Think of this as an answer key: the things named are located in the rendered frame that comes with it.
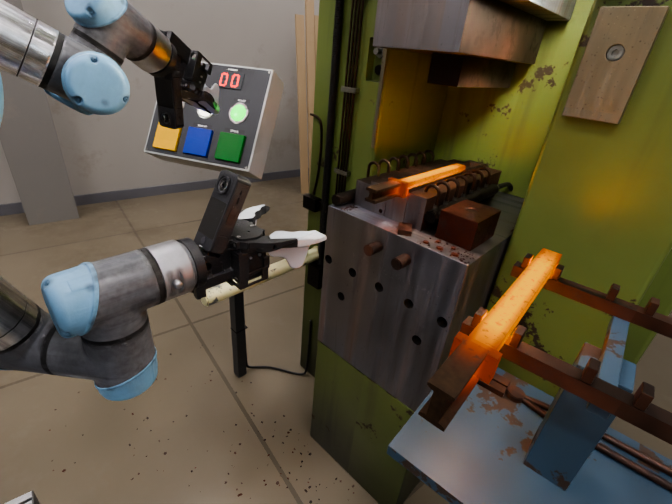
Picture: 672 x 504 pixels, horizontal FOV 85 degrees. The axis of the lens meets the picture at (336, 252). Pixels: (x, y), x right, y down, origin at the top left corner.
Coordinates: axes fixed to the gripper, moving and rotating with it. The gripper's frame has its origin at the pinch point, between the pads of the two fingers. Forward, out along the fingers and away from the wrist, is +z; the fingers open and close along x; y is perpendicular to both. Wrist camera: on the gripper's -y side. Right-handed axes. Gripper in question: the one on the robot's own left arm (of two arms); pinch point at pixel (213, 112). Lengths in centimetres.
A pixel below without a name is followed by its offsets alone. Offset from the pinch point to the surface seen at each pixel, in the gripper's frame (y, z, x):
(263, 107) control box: 7.1, 10.3, -6.7
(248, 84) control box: 12.6, 10.2, -0.8
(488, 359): -33, -36, -64
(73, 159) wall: -1, 145, 219
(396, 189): -9.0, 5.3, -46.4
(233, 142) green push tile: -3.6, 9.4, -1.0
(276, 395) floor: -88, 68, -10
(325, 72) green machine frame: 24.4, 22.2, -16.5
